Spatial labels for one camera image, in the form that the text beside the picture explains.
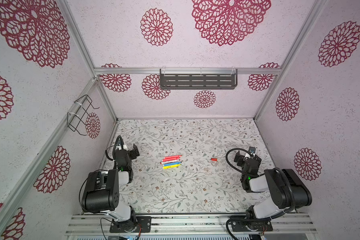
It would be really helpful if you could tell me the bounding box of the yellow highlighter pen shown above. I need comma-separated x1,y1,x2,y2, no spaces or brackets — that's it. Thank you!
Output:
163,164,182,170

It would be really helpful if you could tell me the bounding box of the blue highlighter pen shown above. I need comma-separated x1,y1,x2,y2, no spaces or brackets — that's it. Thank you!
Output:
163,162,182,167

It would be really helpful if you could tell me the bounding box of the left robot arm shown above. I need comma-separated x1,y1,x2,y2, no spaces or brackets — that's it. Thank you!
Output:
79,144,140,227

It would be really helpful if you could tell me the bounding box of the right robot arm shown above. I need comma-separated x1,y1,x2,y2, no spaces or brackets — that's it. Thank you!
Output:
234,148,313,222

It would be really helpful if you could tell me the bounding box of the upper pink highlighter pen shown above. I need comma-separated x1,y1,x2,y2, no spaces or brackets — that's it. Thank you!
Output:
164,155,182,160

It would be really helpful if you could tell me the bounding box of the pink highlighter pen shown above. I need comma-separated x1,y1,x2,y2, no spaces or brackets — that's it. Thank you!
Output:
162,158,180,163
164,155,182,160

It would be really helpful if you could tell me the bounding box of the lower pink highlighter pen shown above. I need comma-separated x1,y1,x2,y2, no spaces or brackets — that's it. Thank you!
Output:
162,158,180,163

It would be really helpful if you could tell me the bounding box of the white marker pen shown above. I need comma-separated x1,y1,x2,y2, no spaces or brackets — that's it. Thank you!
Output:
161,160,182,165

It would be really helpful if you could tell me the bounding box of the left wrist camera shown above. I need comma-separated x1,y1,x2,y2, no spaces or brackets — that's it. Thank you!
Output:
118,144,128,151

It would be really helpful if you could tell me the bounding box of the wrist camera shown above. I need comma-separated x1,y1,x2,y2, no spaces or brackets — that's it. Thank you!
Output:
248,147,256,158
118,144,128,151

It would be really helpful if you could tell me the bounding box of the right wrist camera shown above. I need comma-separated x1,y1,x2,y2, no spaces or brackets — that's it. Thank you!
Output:
248,147,256,158

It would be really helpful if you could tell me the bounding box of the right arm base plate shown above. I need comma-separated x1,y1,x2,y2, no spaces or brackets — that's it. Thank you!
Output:
226,216,274,232

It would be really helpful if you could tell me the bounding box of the black wire wall rack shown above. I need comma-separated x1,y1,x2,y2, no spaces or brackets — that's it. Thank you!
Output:
66,95,99,136

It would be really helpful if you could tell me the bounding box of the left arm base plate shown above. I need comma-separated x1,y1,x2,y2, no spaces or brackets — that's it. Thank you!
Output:
110,216,152,234

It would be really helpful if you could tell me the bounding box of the aluminium front rail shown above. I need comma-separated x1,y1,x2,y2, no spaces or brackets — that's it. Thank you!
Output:
64,213,317,239

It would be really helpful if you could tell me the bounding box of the grey slotted wall shelf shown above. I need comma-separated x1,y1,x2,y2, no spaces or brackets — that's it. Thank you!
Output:
159,69,238,90

